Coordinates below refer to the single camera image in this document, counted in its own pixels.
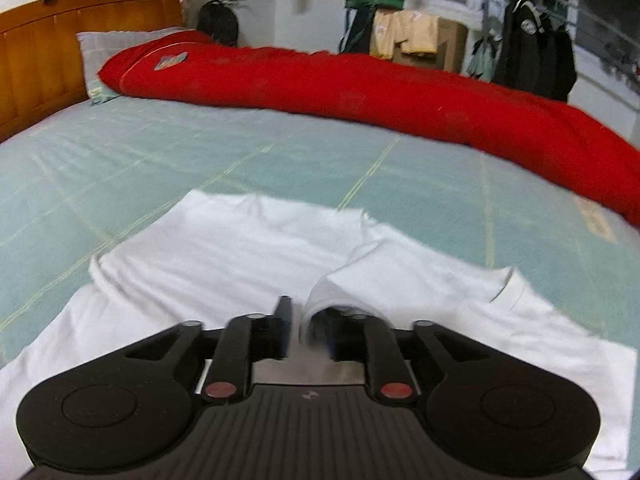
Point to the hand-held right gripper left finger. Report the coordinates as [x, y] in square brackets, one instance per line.
[285, 330]

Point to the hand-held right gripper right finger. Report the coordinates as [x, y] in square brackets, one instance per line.
[380, 350]

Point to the white printed long-sleeve shirt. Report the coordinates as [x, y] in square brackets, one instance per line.
[210, 260]

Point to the metal clothes drying rack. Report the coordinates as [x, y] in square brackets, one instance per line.
[600, 20]

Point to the red quilt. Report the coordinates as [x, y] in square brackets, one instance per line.
[375, 95]

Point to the light green garment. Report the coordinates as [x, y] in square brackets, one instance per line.
[480, 60]

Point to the dark green bag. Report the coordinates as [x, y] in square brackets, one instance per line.
[357, 30]

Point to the yellow flower-print garment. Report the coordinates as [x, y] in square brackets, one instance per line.
[384, 35]

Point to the black backpack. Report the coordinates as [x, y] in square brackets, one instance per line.
[217, 25]

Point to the cardboard box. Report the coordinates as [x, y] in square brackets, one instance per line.
[452, 45]

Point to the plain yellow garment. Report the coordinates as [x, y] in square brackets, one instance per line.
[420, 32]

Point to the grey checked pillow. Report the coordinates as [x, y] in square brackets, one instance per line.
[100, 55]

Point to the black jacket with round logo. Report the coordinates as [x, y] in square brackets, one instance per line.
[522, 50]

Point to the black hanging garment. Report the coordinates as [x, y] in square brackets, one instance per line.
[562, 60]

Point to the wooden bed headboard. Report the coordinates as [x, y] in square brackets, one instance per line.
[45, 65]

